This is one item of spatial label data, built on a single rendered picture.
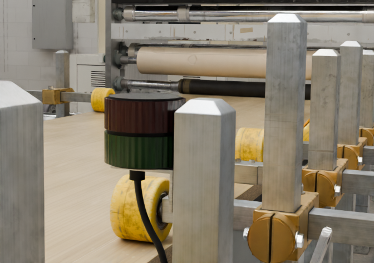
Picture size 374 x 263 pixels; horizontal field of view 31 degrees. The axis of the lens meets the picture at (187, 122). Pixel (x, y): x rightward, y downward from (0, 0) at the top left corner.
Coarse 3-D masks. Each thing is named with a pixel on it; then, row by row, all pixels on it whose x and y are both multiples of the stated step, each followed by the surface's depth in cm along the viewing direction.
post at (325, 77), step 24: (312, 72) 93; (336, 72) 92; (312, 96) 94; (336, 96) 93; (312, 120) 94; (336, 120) 94; (312, 144) 94; (336, 144) 95; (312, 168) 95; (312, 240) 96
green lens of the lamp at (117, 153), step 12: (108, 144) 48; (120, 144) 48; (132, 144) 47; (144, 144) 47; (156, 144) 47; (168, 144) 48; (108, 156) 49; (120, 156) 48; (132, 156) 47; (144, 156) 47; (156, 156) 47; (168, 156) 48
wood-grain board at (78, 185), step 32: (64, 128) 183; (96, 128) 184; (64, 160) 136; (96, 160) 137; (64, 192) 108; (96, 192) 109; (256, 192) 118; (64, 224) 90; (96, 224) 90; (64, 256) 77; (96, 256) 77; (128, 256) 77
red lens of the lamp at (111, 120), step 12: (108, 96) 50; (108, 108) 48; (120, 108) 47; (132, 108) 47; (144, 108) 47; (156, 108) 47; (168, 108) 47; (108, 120) 48; (120, 120) 47; (132, 120) 47; (144, 120) 47; (156, 120) 47; (168, 120) 47; (132, 132) 47; (144, 132) 47; (156, 132) 47
